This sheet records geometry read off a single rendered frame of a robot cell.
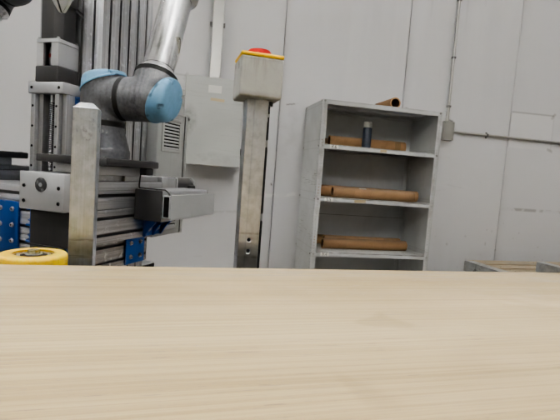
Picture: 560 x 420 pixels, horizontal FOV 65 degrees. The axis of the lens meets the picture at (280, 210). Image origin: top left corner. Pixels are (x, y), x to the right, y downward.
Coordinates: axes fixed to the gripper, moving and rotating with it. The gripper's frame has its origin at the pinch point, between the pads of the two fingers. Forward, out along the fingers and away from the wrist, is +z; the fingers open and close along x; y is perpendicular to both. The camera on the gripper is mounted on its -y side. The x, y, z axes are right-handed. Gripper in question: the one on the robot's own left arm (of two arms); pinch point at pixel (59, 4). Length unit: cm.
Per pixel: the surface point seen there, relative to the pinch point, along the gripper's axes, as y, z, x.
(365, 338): -30, 41, -64
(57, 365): -45, 41, -47
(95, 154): -12.4, 27.5, -20.3
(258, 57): -0.8, 10.4, -41.0
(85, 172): -13.1, 30.3, -19.2
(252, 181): 1, 30, -41
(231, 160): 213, 22, 61
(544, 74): 365, -72, -156
